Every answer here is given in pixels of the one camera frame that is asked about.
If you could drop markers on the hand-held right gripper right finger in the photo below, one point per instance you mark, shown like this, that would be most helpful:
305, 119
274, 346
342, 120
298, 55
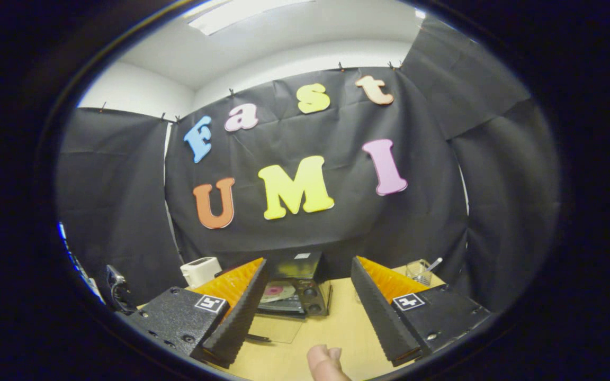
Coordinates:
382, 323

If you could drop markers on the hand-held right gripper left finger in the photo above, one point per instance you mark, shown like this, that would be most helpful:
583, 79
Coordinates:
239, 317

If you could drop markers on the pink round food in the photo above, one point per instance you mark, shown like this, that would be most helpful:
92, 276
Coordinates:
273, 290

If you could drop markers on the pale square plate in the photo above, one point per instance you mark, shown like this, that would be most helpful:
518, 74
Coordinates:
289, 290

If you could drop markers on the black electric oven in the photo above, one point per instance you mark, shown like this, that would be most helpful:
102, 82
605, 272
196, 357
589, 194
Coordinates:
313, 296

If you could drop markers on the white toaster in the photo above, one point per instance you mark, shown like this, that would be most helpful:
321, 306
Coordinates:
199, 271

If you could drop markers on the black backdrop cloth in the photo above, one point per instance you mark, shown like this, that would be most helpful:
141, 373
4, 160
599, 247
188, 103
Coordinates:
310, 222

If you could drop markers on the long ceiling light panel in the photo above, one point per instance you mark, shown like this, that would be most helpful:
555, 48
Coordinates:
241, 13

